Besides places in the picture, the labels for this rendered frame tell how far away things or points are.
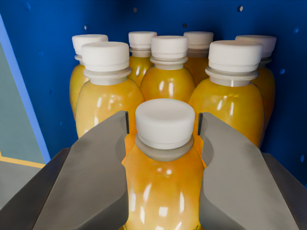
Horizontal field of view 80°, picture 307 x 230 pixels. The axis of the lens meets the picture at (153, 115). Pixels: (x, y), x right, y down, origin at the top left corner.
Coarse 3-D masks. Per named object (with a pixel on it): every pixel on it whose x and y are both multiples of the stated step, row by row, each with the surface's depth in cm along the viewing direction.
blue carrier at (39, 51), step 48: (0, 0) 14; (48, 0) 20; (96, 0) 24; (144, 0) 27; (192, 0) 26; (240, 0) 23; (288, 0) 19; (48, 48) 20; (288, 48) 20; (48, 96) 21; (288, 96) 20; (48, 144) 21; (288, 144) 20
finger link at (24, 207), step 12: (60, 156) 8; (48, 168) 7; (60, 168) 7; (36, 180) 7; (48, 180) 7; (24, 192) 6; (36, 192) 6; (48, 192) 6; (12, 204) 6; (24, 204) 6; (36, 204) 6; (0, 216) 6; (12, 216) 6; (24, 216) 6; (36, 216) 6; (0, 228) 5; (12, 228) 5; (24, 228) 5
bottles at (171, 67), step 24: (144, 48) 24; (168, 48) 18; (192, 48) 24; (264, 48) 18; (72, 72) 22; (144, 72) 25; (168, 72) 19; (192, 72) 24; (264, 72) 19; (72, 96) 22; (144, 96) 20; (168, 96) 19; (264, 96) 19
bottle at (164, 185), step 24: (144, 144) 12; (192, 144) 12; (144, 168) 12; (168, 168) 12; (192, 168) 12; (144, 192) 12; (168, 192) 12; (192, 192) 12; (144, 216) 12; (168, 216) 12; (192, 216) 13
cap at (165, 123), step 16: (144, 112) 12; (160, 112) 12; (176, 112) 12; (192, 112) 12; (144, 128) 11; (160, 128) 10; (176, 128) 10; (192, 128) 12; (160, 144) 11; (176, 144) 11
